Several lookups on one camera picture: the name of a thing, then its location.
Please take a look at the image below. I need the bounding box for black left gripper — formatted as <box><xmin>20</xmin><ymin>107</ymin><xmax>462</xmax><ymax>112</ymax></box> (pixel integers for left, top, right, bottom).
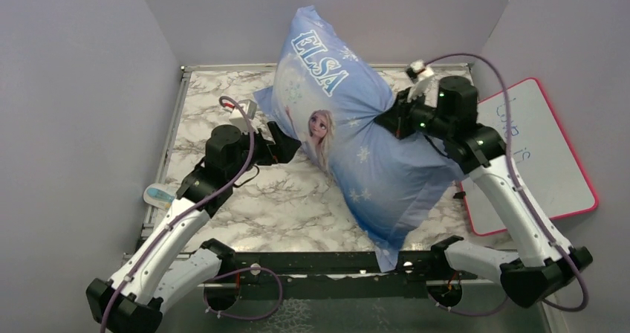
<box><xmin>228</xmin><ymin>121</ymin><xmax>302</xmax><ymax>181</ymax></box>

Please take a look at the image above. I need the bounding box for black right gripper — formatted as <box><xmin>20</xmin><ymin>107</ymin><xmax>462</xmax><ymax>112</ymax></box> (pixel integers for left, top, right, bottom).
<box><xmin>374</xmin><ymin>86</ymin><xmax>454</xmax><ymax>141</ymax></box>

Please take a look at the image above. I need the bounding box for Elsa print pink-lined pillowcase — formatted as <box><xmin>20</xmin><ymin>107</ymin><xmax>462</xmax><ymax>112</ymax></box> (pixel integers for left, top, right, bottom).
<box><xmin>254</xmin><ymin>6</ymin><xmax>464</xmax><ymax>272</ymax></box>

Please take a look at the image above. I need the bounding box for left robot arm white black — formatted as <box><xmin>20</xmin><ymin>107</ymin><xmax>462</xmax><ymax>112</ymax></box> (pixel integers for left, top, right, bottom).
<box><xmin>86</xmin><ymin>122</ymin><xmax>301</xmax><ymax>332</ymax></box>

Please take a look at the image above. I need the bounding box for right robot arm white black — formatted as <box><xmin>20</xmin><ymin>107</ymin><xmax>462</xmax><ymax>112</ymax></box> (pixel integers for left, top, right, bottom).
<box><xmin>375</xmin><ymin>76</ymin><xmax>593</xmax><ymax>308</ymax></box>

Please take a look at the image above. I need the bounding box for pink framed whiteboard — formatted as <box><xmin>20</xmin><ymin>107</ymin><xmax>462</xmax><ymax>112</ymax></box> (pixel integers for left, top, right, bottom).
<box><xmin>478</xmin><ymin>78</ymin><xmax>599</xmax><ymax>219</ymax></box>

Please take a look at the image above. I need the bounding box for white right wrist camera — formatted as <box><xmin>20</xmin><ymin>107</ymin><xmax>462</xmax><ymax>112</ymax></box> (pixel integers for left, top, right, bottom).
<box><xmin>405</xmin><ymin>59</ymin><xmax>435</xmax><ymax>103</ymax></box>

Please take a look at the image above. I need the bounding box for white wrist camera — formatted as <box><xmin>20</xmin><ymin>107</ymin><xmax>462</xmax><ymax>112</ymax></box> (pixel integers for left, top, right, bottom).
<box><xmin>405</xmin><ymin>59</ymin><xmax>435</xmax><ymax>103</ymax></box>
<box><xmin>228</xmin><ymin>100</ymin><xmax>257</xmax><ymax>134</ymax></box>

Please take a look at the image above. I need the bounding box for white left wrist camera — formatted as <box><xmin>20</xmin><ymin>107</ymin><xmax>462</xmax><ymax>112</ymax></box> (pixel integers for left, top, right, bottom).
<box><xmin>228</xmin><ymin>100</ymin><xmax>257</xmax><ymax>134</ymax></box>

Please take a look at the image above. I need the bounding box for aluminium table frame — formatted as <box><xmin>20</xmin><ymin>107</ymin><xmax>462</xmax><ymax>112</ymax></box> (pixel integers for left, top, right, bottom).
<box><xmin>103</xmin><ymin>62</ymin><xmax>473</xmax><ymax>333</ymax></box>

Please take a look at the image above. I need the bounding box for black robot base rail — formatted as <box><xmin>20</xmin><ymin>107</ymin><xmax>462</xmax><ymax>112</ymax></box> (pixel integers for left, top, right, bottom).
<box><xmin>203</xmin><ymin>250</ymin><xmax>475</xmax><ymax>310</ymax></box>

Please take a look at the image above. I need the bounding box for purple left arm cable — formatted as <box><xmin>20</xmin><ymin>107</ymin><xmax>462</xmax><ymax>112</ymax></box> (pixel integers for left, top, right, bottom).
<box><xmin>99</xmin><ymin>95</ymin><xmax>285</xmax><ymax>333</ymax></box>

